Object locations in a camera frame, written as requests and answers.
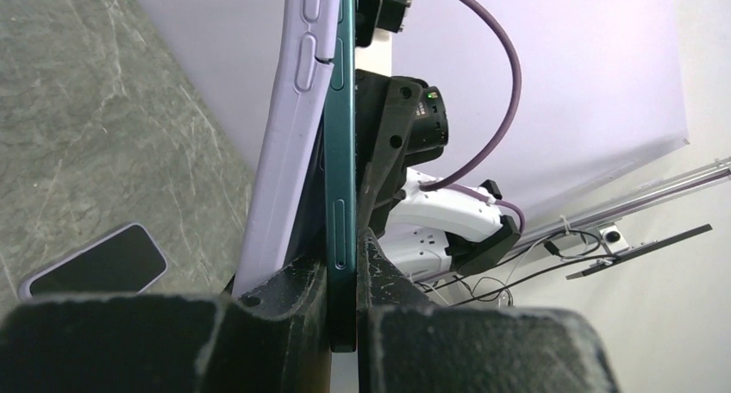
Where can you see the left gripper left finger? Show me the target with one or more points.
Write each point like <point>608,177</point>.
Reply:
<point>272,339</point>

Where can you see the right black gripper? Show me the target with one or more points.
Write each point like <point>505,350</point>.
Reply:
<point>384,114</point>

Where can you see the black flat bar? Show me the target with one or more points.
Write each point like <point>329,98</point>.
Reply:
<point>639,251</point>

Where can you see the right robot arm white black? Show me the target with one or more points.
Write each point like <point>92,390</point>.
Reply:
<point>457,229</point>

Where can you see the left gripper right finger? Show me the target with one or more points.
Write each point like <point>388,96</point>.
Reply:
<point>409,343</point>

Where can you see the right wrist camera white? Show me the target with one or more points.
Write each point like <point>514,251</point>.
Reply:
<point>376,22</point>

